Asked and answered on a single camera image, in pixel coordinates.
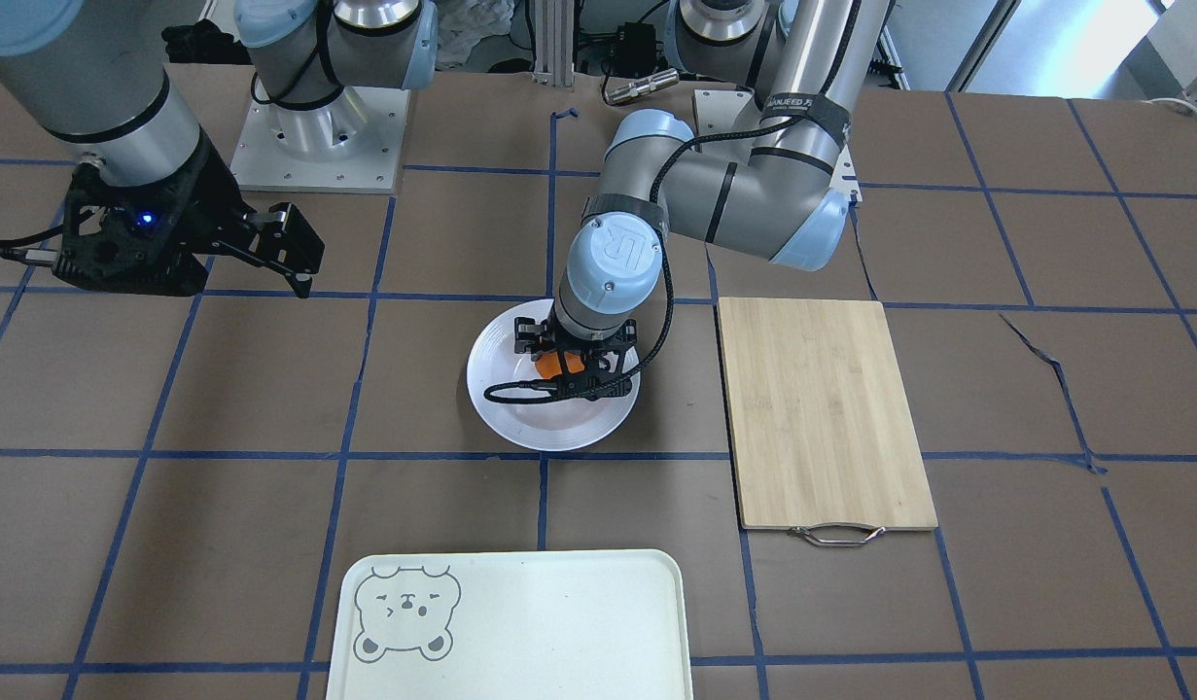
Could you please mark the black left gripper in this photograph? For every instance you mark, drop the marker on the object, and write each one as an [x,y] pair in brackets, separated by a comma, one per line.
[531,338]

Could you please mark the aluminium frame post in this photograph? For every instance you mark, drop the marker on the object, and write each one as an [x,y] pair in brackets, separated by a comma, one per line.
[554,36]

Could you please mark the orange fruit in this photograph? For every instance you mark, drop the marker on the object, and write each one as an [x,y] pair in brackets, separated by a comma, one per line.
[555,364]

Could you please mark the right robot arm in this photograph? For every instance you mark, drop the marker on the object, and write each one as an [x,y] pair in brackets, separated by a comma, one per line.
[85,76]

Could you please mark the cream bear tray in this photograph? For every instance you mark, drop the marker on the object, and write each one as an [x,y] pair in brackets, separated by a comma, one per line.
[590,624]

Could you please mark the bamboo cutting board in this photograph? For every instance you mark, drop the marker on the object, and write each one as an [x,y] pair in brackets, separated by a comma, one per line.
[821,432]

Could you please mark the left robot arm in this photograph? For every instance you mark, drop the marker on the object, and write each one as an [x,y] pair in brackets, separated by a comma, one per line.
[763,188]

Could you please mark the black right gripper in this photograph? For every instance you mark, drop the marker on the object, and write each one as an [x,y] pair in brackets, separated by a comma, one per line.
[201,199]

